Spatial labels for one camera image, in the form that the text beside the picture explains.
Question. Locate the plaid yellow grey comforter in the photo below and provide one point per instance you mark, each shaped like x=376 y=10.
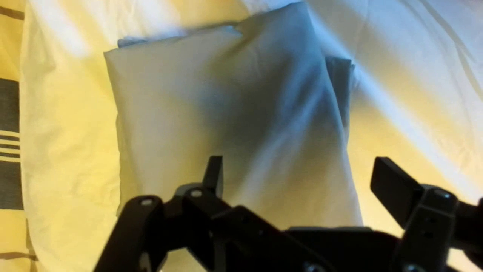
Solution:
x=10 y=110

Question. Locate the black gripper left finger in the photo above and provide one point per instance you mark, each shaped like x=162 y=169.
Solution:
x=201 y=220

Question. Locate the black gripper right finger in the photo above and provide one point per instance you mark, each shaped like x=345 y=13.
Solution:
x=428 y=220

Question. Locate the white pillow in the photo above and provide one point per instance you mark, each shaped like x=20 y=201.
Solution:
x=423 y=75

